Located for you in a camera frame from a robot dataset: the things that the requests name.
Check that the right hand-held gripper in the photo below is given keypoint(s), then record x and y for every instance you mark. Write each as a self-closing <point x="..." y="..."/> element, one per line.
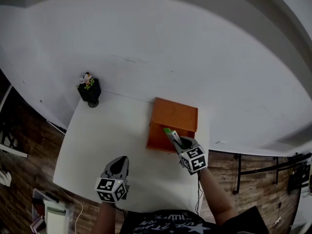
<point x="195" y="161"/>

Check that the pink white book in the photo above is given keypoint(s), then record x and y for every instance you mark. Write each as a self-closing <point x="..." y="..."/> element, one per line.
<point x="37" y="224"/>

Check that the clear plastic bin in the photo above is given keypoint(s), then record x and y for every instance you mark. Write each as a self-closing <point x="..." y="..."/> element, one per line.
<point x="69" y="213"/>

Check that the black pot with flower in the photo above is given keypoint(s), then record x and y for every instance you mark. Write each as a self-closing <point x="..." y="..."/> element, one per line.
<point x="90" y="92"/>

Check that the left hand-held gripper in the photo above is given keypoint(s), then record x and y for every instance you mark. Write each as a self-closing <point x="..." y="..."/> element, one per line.
<point x="109" y="188"/>

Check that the green and white packet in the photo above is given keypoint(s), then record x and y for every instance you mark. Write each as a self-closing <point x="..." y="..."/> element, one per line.
<point x="170" y="133"/>

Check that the person's right forearm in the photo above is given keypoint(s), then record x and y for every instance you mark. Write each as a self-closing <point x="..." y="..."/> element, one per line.
<point x="214" y="196"/>

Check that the person's black printed shirt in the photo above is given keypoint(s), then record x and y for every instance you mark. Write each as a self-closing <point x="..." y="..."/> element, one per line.
<point x="170" y="224"/>

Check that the white flat box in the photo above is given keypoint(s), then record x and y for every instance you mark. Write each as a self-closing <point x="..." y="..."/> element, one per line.
<point x="56" y="218"/>

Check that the black metal frame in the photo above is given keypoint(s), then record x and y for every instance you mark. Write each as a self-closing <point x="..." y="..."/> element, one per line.
<point x="256" y="170"/>

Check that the person's left forearm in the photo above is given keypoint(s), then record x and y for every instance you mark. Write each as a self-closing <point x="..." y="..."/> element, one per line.
<point x="106" y="218"/>

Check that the orange cardboard box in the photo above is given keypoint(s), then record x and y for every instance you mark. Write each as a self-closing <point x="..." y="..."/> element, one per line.
<point x="175" y="113"/>

